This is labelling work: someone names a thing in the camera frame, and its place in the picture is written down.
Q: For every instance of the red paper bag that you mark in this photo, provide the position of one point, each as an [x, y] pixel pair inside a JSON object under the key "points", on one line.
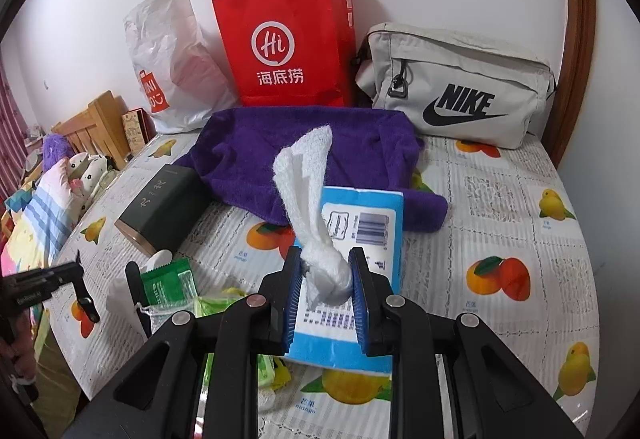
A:
{"points": [[290, 53]]}

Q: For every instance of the grey Nike bag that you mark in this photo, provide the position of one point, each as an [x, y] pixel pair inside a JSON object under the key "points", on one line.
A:
{"points": [[453, 84]]}

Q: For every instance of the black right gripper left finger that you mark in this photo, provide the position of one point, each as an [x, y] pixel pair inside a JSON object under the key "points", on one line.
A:
{"points": [[156, 394]]}

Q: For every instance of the white Miniso plastic bag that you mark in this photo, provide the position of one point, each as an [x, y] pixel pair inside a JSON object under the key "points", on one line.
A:
{"points": [[182, 83]]}

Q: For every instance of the white cloth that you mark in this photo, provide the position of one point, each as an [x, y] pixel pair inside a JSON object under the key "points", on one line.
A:
{"points": [[298, 173]]}

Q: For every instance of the purple towel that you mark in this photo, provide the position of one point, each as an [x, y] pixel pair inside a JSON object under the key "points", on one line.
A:
{"points": [[240, 153]]}

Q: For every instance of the purple plush toy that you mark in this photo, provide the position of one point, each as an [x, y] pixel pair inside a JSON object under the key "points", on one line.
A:
{"points": [[55, 147]]}

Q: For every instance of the green gold tin box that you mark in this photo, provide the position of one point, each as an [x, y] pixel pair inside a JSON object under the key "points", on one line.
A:
{"points": [[166, 209]]}

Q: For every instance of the blue tissue pack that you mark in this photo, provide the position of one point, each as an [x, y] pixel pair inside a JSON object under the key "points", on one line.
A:
{"points": [[372, 220]]}

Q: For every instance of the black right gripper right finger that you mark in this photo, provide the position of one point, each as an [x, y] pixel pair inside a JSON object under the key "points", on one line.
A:
{"points": [[459, 361]]}

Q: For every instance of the white spotted plush toy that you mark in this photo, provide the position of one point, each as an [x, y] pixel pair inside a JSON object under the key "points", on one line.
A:
{"points": [[90, 175]]}

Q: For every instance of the green snack packet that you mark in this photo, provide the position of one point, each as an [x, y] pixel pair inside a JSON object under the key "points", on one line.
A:
{"points": [[170, 283]]}

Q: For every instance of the colourful striped bedding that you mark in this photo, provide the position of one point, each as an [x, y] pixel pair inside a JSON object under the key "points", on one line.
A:
{"points": [[45, 224]]}

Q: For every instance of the brown patterned book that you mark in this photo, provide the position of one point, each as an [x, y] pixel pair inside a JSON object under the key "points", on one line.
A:
{"points": [[139, 129]]}

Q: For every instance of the fruit print tablecloth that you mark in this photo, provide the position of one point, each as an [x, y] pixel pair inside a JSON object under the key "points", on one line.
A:
{"points": [[550, 307]]}

